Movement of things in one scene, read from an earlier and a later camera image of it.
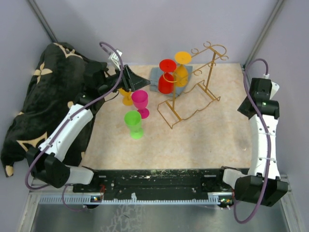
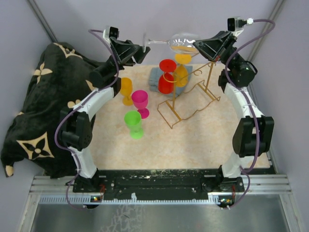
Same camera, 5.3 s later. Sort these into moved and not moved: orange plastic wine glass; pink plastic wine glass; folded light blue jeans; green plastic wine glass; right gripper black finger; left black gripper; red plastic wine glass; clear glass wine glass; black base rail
Moved: left black gripper; clear glass wine glass; right gripper black finger
Not moved: folded light blue jeans; green plastic wine glass; orange plastic wine glass; pink plastic wine glass; black base rail; red plastic wine glass
